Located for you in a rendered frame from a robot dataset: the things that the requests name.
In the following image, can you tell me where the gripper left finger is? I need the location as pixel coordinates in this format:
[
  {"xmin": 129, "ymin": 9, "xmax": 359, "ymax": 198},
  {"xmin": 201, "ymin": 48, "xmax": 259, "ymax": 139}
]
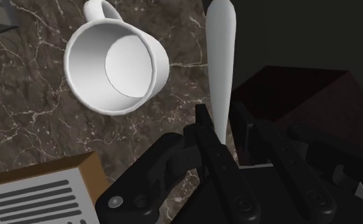
[{"xmin": 95, "ymin": 103, "xmax": 262, "ymax": 224}]

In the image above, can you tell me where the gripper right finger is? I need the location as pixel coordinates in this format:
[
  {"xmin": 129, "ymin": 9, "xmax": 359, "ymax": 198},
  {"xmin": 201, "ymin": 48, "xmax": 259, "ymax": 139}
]
[{"xmin": 230, "ymin": 101, "xmax": 363, "ymax": 224}]

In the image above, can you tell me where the white tapered utensil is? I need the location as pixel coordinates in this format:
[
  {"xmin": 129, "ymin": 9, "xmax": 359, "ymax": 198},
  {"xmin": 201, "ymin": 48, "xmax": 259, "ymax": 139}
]
[{"xmin": 205, "ymin": 0, "xmax": 237, "ymax": 146}]

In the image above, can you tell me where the dark red robot stand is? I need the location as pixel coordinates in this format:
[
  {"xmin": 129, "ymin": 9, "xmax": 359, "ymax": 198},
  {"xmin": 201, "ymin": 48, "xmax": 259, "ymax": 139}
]
[{"xmin": 230, "ymin": 65, "xmax": 363, "ymax": 156}]

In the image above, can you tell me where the brown box with white label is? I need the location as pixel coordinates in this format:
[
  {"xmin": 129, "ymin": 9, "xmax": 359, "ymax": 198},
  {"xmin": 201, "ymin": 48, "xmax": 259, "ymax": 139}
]
[{"xmin": 0, "ymin": 151, "xmax": 111, "ymax": 224}]

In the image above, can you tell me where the white mug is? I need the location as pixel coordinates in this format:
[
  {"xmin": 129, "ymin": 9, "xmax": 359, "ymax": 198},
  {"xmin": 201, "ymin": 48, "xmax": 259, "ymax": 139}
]
[{"xmin": 63, "ymin": 0, "xmax": 171, "ymax": 116}]

